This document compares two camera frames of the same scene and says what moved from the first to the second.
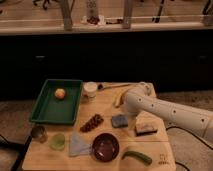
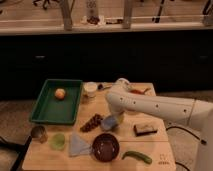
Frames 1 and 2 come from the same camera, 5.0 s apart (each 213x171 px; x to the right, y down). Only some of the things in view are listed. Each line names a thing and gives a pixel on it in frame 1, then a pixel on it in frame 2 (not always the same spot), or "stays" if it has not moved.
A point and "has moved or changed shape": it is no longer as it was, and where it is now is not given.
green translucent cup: [57, 141] stays
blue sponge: [120, 121] has moved or changed shape
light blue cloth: [77, 147] stays
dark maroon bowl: [105, 147] stays
